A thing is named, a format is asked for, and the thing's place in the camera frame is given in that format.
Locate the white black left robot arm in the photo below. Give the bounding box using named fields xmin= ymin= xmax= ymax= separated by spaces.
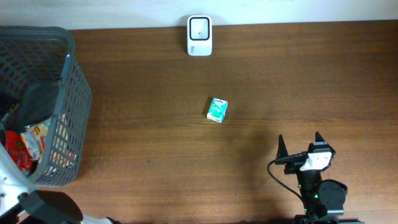
xmin=1 ymin=118 xmax=118 ymax=223

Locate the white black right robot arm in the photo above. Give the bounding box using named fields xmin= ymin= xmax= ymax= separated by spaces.
xmin=267 ymin=132 xmax=361 ymax=224

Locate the red snack bag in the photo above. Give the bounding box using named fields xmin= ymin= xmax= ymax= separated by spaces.
xmin=5 ymin=131 xmax=33 ymax=175

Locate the grey plastic basket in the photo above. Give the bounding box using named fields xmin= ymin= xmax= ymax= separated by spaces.
xmin=1 ymin=26 xmax=93 ymax=187

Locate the yellow snack bag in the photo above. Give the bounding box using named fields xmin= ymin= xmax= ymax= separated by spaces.
xmin=20 ymin=118 xmax=52 ymax=161

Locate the teal tissue pack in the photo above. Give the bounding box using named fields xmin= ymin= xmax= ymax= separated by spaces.
xmin=206 ymin=98 xmax=228 ymax=123

